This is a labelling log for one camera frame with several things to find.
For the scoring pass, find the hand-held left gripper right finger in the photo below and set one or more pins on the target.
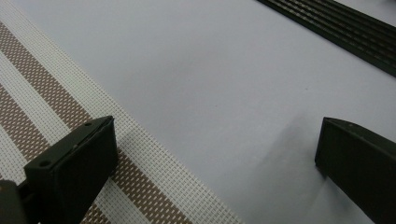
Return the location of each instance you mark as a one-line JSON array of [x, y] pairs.
[[361, 168]]

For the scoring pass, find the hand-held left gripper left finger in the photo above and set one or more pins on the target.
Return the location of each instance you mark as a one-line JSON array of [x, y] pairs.
[[74, 168]]

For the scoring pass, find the black grooved rail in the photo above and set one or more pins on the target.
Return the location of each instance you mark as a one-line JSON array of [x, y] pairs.
[[358, 51]]

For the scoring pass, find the striped woven placemat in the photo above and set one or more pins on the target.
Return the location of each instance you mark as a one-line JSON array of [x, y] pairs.
[[46, 77]]

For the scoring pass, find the black chopstick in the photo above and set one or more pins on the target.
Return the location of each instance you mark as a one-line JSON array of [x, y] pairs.
[[358, 25], [358, 42], [358, 34]]

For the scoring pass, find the black ribbed strip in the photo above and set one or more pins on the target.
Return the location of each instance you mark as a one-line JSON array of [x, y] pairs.
[[358, 16]]

